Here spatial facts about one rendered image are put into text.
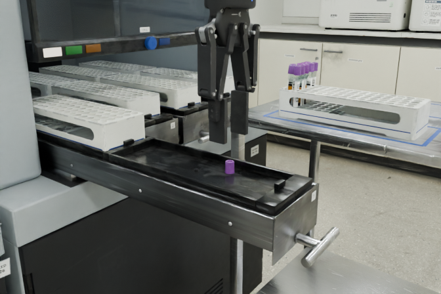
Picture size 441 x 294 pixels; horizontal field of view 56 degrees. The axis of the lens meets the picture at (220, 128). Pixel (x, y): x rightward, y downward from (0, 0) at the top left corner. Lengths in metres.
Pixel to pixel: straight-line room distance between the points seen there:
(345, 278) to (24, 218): 0.93
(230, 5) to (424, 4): 2.31
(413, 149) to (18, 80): 0.72
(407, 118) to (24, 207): 0.70
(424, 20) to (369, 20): 0.33
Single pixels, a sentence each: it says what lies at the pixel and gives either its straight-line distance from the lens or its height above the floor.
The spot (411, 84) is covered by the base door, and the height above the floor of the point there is 0.59.
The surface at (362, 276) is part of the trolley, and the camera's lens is 1.40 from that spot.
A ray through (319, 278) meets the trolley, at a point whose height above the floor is 0.28.
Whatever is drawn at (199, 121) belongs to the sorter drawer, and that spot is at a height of 0.78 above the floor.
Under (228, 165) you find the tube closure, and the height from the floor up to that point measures 0.82.
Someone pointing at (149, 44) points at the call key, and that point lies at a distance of 0.98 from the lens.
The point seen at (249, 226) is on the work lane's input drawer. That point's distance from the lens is 0.57.
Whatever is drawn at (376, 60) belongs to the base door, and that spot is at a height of 0.72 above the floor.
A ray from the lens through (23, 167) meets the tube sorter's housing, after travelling 0.88.
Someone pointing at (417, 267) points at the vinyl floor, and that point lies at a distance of 2.04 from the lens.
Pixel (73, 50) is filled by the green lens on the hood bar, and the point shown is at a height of 0.98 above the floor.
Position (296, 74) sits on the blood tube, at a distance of 0.93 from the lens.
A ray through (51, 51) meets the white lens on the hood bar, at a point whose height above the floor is 0.98.
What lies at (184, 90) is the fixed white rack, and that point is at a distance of 1.05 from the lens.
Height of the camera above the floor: 1.06
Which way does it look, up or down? 16 degrees down
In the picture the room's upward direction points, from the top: straight up
